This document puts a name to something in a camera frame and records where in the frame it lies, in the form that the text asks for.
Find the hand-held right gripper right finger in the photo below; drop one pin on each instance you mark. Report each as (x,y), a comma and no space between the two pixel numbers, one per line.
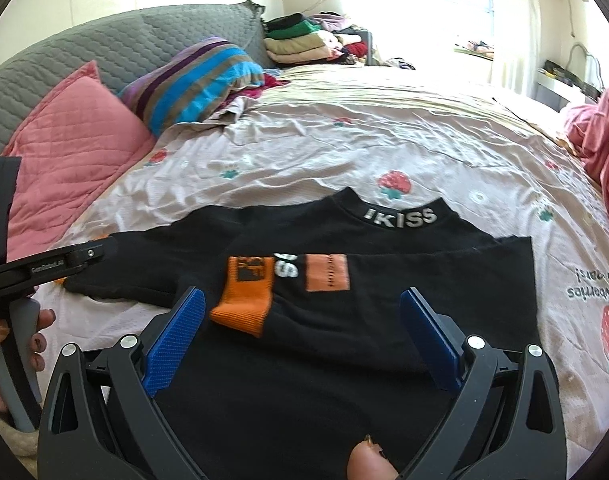
(429,335)

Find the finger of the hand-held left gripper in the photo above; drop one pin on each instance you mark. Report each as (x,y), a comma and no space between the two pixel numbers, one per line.
(92,255)

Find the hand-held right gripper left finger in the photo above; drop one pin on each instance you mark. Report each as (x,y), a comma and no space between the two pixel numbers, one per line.
(177,332)

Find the black shirt with orange patches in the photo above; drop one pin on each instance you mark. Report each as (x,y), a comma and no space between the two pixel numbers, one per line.
(334,335)

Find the pile of folded clothes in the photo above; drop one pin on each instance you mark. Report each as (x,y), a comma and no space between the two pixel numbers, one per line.
(304,42)

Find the person's left hand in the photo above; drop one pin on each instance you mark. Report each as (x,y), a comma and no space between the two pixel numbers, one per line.
(43,321)

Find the person's right hand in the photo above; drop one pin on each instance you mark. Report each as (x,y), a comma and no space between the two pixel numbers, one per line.
(369,462)

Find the pink quilted pillow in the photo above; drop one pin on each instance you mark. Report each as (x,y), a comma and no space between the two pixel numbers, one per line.
(69,130)

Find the beige fuzzy rug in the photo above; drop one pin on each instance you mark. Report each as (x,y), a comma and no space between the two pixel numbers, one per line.
(14,442)

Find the striped pillow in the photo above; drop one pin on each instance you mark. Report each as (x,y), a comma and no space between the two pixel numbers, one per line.
(194,80)

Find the crumpled red and purple cloth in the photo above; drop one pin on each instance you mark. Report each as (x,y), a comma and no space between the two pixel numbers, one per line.
(234,105)

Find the strawberry print bed sheet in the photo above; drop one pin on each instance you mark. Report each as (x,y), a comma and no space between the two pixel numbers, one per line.
(344,145)

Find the grey quilted headboard cover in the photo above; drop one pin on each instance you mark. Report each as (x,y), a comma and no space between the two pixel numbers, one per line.
(109,40)

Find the pink blanket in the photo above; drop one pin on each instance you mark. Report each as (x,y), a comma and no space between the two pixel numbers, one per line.
(604,135)

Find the white side table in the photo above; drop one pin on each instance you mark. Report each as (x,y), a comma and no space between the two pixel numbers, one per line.
(559,82)

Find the white curtain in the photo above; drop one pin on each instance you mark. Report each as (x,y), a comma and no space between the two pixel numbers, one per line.
(514,45)

